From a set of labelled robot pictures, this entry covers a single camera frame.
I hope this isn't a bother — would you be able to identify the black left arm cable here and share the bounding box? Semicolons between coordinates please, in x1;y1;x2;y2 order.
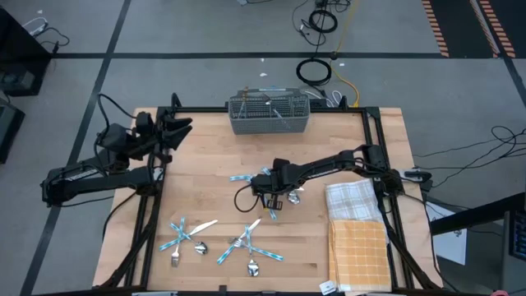
95;93;139;143

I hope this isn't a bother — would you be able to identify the orange plaid towel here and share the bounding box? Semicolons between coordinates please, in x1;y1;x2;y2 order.
327;219;394;294

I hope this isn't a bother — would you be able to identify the white paper sheet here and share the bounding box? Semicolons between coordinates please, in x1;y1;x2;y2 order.
424;201;468;266

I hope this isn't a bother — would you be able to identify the yellow hanging cable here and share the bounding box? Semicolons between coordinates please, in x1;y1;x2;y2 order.
330;0;362;109

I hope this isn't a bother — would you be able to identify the computer monitor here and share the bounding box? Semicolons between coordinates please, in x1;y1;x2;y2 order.
501;208;526;264

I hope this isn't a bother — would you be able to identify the small black coiled cable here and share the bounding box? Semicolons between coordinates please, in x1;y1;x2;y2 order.
307;7;339;35

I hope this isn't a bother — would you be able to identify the black cabinet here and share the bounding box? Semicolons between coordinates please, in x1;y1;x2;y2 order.
0;7;53;98

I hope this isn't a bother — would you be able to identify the grey mesh silverware basket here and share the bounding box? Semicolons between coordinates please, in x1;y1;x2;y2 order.
228;86;311;136

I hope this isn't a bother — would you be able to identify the fork with patterned handle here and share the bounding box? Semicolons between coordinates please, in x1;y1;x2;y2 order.
170;216;187;269
262;93;293;127
228;237;285;262

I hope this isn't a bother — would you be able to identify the grey power adapter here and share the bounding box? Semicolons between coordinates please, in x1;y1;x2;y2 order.
396;167;433;183

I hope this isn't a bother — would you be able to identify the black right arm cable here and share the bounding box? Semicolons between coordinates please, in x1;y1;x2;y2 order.
233;183;265;214

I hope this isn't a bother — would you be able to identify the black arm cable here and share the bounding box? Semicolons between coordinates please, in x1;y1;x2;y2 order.
233;183;265;214
95;93;139;143

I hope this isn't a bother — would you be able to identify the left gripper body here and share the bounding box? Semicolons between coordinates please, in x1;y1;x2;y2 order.
133;110;173;164

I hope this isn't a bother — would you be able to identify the white plaid towel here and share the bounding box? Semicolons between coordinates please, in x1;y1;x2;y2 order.
324;178;387;225

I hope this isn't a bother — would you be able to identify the black box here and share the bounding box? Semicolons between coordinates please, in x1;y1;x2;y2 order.
0;97;26;164

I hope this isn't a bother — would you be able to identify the large black coiled cable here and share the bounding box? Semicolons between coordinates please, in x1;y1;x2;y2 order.
295;58;333;87

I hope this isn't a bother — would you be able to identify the black desk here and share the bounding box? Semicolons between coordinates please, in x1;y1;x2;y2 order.
429;192;526;236

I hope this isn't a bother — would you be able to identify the black aluminium table frame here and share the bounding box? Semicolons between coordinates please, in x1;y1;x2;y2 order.
96;92;444;294

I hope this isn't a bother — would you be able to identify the white paper tag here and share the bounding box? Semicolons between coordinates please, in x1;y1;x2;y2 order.
318;280;339;296

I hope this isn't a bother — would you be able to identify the white cable bundle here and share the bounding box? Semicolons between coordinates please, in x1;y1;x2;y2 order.
303;88;343;109

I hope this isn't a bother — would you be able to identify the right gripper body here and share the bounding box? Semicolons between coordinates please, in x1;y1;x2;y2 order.
250;158;298;197

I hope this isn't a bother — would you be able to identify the black floor cable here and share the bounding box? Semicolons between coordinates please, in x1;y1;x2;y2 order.
412;124;526;173

